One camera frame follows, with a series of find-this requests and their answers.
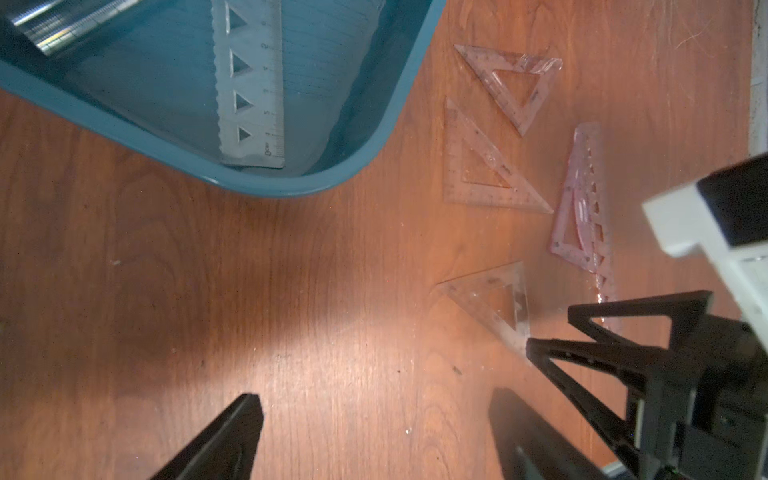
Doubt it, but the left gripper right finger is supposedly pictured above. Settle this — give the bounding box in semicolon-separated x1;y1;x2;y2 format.
488;388;606;479

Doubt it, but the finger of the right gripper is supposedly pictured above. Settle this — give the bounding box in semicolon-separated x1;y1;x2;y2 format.
566;290;712;354
526;339;665;462

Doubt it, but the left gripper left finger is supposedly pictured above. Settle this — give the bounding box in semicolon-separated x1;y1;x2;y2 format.
151;393;264;480

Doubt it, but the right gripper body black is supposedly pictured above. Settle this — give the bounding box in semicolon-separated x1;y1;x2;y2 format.
630;314;767;479

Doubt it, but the clear small triangle ruler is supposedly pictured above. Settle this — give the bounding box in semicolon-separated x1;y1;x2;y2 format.
436;261;531;358

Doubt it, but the clear set square triangle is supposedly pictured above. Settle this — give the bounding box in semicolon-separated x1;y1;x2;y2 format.
443;98;553;214

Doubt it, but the teal plastic storage tray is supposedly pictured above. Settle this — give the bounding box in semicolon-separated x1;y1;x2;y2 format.
1;1;444;198

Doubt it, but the clear stencil ruler with holes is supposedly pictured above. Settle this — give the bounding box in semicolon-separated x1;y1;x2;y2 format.
211;0;285;169

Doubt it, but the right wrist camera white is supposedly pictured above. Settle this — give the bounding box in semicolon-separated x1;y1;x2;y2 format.
642;154;767;345

